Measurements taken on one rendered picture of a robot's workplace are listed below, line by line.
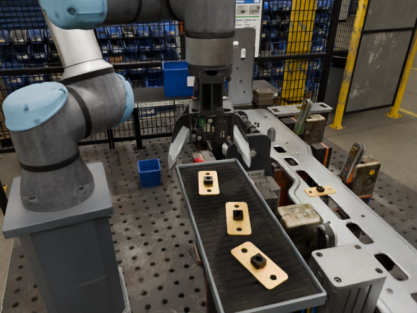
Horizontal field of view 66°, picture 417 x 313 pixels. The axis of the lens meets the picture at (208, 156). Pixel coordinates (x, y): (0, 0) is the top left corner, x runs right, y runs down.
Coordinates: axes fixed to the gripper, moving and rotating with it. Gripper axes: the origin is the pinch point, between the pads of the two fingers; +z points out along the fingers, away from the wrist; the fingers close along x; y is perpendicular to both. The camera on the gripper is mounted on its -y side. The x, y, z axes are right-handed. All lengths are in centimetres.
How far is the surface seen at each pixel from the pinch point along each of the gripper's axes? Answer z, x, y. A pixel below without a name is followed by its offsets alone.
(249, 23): -13, 27, -121
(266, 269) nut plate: 3.6, 6.8, 22.4
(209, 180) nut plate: 2.7, 0.0, 0.7
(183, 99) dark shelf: 17, -7, -92
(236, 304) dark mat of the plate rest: 3.9, 1.9, 27.3
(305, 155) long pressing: 20, 34, -39
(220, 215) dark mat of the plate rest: 3.9, 1.4, 9.9
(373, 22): 6, 184, -293
